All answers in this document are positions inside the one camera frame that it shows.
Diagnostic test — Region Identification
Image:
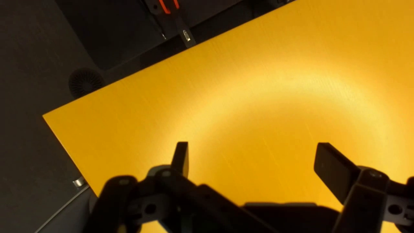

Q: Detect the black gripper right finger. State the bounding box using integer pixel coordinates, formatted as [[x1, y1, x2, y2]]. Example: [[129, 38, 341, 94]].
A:
[[314, 140, 414, 233]]

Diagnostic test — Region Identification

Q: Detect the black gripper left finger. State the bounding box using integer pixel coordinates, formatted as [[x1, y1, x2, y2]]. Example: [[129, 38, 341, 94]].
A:
[[88, 140, 277, 233]]

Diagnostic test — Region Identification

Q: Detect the red handled black tool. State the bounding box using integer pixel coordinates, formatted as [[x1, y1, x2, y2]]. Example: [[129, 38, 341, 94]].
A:
[[142, 0, 196, 43]]

